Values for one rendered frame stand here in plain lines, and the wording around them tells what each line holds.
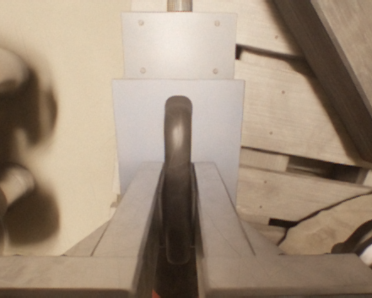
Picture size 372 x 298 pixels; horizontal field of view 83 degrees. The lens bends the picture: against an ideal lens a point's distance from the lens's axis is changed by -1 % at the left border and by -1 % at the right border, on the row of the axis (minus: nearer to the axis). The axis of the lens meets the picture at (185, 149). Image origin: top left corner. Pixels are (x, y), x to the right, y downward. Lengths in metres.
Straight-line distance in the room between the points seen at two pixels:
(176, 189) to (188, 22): 0.20
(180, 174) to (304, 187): 0.35
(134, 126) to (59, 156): 0.42
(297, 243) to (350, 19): 0.40
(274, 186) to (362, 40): 0.27
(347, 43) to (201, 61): 0.20
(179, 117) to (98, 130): 0.41
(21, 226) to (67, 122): 0.34
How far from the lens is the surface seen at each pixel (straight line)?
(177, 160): 0.19
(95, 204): 0.65
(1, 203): 0.61
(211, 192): 0.17
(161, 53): 0.29
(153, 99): 0.23
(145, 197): 0.16
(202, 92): 0.23
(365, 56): 0.40
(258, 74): 0.42
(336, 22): 0.38
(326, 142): 0.49
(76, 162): 0.62
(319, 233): 0.54
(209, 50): 0.29
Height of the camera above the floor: 0.54
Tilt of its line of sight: 75 degrees down
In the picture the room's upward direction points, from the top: 177 degrees clockwise
